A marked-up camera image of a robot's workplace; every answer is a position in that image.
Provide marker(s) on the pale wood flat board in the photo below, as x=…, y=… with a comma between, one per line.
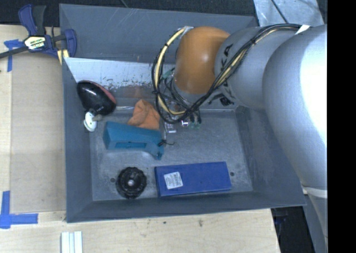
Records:
x=36, y=135

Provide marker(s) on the black cylinder on white bracket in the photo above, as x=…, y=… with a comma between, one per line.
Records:
x=226, y=101

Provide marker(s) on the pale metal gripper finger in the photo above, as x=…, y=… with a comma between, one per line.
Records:
x=171, y=127

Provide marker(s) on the black round ribbed knob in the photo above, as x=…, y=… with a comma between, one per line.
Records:
x=130, y=182

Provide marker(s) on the orange cloth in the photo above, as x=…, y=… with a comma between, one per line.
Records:
x=144, y=117

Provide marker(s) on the blue box with white label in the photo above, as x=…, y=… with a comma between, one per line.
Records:
x=200, y=178

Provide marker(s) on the grey metal bin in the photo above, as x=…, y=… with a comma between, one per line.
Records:
x=200, y=149

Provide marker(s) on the teal blue plastic tool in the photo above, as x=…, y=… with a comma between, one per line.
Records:
x=128, y=138

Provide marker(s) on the black and red oval object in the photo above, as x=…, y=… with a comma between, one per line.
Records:
x=94, y=97

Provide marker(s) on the white round knob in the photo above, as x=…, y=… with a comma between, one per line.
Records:
x=90, y=121

